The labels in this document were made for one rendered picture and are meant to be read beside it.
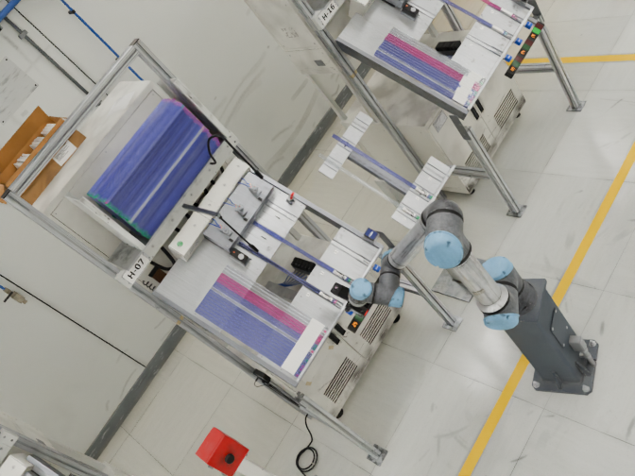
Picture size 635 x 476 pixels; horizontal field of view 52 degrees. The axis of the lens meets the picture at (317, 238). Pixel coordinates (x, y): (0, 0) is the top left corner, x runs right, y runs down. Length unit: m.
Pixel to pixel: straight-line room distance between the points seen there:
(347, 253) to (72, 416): 2.38
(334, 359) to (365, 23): 1.63
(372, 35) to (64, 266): 2.26
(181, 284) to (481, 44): 1.80
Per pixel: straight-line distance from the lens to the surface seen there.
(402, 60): 3.18
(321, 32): 3.16
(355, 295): 2.27
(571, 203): 3.50
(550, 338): 2.63
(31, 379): 4.33
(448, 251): 1.99
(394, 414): 3.25
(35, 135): 2.99
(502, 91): 3.87
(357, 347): 3.29
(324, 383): 3.22
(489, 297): 2.23
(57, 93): 4.07
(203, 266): 2.79
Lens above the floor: 2.56
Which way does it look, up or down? 37 degrees down
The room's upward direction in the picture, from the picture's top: 44 degrees counter-clockwise
